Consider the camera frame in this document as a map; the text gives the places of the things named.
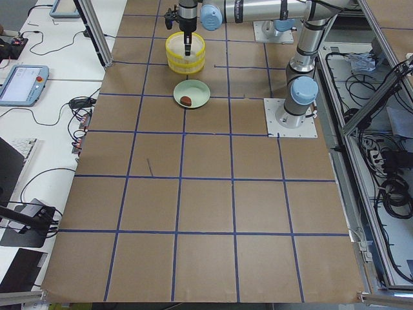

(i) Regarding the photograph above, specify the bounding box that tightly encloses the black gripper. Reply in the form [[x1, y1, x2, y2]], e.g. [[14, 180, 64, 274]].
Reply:
[[178, 0, 197, 56]]

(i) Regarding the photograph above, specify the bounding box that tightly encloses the yellow top steamer layer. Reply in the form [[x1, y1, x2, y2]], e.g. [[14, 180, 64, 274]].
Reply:
[[165, 32, 206, 69]]

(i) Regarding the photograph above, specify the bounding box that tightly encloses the yellow steamer layer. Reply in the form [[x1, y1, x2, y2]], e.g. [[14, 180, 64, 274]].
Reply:
[[168, 59, 205, 75], [165, 32, 206, 69]]

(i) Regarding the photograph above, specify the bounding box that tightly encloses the brown bun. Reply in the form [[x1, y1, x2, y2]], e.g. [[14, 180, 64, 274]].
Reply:
[[179, 96, 192, 107]]

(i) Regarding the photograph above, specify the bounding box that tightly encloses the yellow bottom steamer layer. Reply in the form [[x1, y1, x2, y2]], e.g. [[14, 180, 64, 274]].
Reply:
[[168, 59, 205, 75]]

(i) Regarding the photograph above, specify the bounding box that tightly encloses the light green plate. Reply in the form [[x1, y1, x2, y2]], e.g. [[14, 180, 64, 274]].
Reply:
[[173, 79, 210, 109]]

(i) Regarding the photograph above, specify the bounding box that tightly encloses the black power adapter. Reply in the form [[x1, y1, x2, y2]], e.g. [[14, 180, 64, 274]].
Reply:
[[69, 98, 96, 109]]

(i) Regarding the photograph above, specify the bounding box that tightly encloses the blue teach pendant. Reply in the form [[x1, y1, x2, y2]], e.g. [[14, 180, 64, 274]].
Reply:
[[49, 0, 80, 19], [1, 65, 49, 107]]

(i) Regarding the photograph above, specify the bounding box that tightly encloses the diagonal aluminium brace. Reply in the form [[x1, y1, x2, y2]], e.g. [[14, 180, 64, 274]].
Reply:
[[341, 56, 412, 137]]

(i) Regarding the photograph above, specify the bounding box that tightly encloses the white keyboard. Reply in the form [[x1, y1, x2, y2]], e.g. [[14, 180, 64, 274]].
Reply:
[[10, 138, 39, 164]]

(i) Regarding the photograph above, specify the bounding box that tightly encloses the aluminium frame post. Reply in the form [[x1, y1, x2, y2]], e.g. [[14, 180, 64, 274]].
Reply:
[[74, 0, 113, 68]]

